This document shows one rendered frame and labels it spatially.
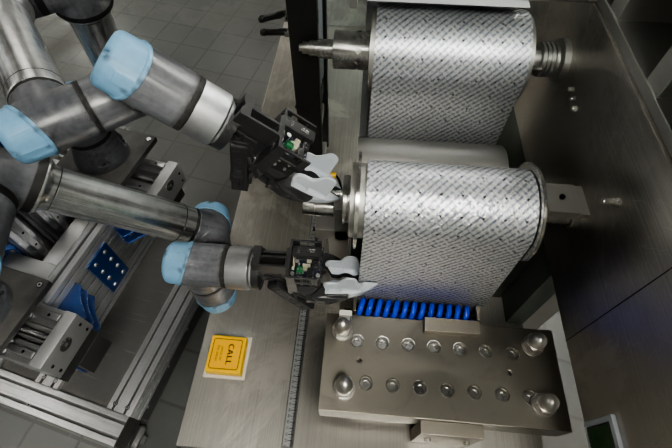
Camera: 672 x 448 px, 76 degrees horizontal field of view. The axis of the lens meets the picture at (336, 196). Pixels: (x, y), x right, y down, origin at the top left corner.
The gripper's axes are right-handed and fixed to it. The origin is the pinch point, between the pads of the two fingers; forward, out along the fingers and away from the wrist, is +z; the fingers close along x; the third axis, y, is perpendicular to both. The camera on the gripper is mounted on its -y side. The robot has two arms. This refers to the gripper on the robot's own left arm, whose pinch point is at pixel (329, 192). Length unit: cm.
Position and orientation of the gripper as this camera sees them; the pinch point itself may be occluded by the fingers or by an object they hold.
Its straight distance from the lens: 67.9
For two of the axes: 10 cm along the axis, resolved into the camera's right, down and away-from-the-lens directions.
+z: 7.7, 4.2, 4.9
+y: 6.4, -4.0, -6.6
